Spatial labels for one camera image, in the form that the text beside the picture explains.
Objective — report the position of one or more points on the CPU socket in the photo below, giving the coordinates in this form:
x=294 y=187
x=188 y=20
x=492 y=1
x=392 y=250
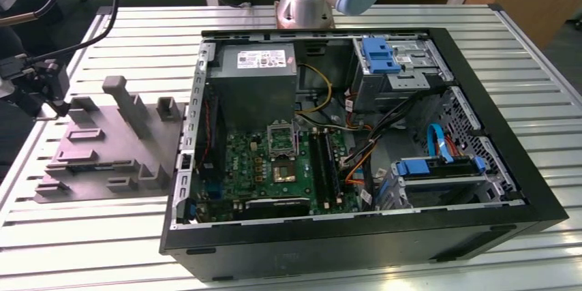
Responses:
x=286 y=172

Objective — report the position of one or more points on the grey parts rack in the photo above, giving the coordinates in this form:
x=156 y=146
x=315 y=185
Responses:
x=113 y=141

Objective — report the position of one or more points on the RAM stick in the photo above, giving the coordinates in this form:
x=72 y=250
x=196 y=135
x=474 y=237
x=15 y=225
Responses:
x=91 y=168

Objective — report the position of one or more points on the grey power supply unit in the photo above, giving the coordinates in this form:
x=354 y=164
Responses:
x=253 y=90

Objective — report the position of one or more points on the blue port connector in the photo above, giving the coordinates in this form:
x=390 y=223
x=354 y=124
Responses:
x=189 y=212

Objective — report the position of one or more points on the green motherboard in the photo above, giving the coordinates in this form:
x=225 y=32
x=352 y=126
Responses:
x=245 y=185

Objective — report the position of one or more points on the black graphics card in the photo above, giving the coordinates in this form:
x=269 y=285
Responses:
x=276 y=205

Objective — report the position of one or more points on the black RAM slot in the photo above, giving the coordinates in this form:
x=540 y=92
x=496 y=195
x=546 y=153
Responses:
x=319 y=168

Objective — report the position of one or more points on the blue disk carrier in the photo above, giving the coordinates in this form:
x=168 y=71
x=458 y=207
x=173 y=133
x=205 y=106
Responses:
x=379 y=54

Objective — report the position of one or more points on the grey tall disk bay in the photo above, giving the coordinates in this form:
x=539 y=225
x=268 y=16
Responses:
x=408 y=81

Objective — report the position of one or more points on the hard disk in blue carrier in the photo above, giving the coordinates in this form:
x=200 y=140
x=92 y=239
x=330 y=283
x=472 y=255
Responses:
x=414 y=168

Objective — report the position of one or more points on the black PC case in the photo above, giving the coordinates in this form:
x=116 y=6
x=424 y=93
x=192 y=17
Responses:
x=363 y=246

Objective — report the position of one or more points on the grey low disk bay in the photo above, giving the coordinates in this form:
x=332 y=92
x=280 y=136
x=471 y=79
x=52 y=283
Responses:
x=454 y=180

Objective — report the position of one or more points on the white camera black label face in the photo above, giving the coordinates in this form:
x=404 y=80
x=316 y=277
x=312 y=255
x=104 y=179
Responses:
x=5 y=90

